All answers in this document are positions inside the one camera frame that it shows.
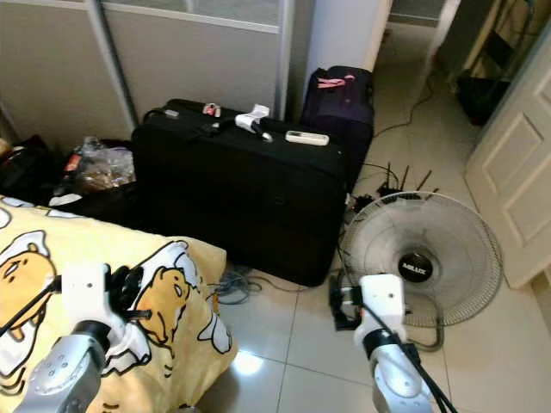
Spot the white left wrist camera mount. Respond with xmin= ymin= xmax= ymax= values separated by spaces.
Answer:
xmin=60 ymin=262 xmax=115 ymax=326

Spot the white panelled door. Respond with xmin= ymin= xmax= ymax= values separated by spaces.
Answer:
xmin=465 ymin=39 xmax=551 ymax=289

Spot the black router with antennas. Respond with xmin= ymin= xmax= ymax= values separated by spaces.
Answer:
xmin=375 ymin=163 xmax=436 ymax=203

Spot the clear plastic snack bag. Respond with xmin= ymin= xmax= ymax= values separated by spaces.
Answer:
xmin=73 ymin=136 xmax=136 ymax=192

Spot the yellow egg print blanket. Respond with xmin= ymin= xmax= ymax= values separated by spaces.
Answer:
xmin=0 ymin=196 xmax=235 ymax=413

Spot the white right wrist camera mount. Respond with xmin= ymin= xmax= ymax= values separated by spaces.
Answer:
xmin=356 ymin=274 xmax=408 ymax=342

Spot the dark purple bag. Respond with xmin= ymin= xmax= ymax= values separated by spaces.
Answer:
xmin=300 ymin=66 xmax=375 ymax=190

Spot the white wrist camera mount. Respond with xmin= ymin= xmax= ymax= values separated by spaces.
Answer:
xmin=60 ymin=262 xmax=115 ymax=326
xmin=356 ymin=274 xmax=408 ymax=342

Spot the black soft bag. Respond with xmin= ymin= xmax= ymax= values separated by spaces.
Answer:
xmin=0 ymin=136 xmax=74 ymax=203

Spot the large black suitcase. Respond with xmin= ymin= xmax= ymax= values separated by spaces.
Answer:
xmin=131 ymin=99 xmax=350 ymax=287

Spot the black bin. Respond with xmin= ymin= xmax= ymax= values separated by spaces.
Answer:
xmin=456 ymin=73 xmax=511 ymax=126

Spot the white plastic handle piece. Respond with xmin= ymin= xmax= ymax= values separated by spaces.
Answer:
xmin=235 ymin=104 xmax=272 ymax=141

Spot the white floor fan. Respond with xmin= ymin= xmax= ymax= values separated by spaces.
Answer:
xmin=329 ymin=191 xmax=503 ymax=330

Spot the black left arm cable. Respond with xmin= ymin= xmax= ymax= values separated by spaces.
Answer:
xmin=0 ymin=275 xmax=64 ymax=338

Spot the grey tangled floor cable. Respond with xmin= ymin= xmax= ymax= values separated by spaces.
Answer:
xmin=211 ymin=265 xmax=276 ymax=304

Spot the grey sliding wardrobe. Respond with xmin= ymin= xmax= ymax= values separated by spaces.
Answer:
xmin=0 ymin=0 xmax=298 ymax=134

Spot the white remote control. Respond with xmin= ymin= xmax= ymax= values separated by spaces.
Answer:
xmin=286 ymin=130 xmax=330 ymax=146

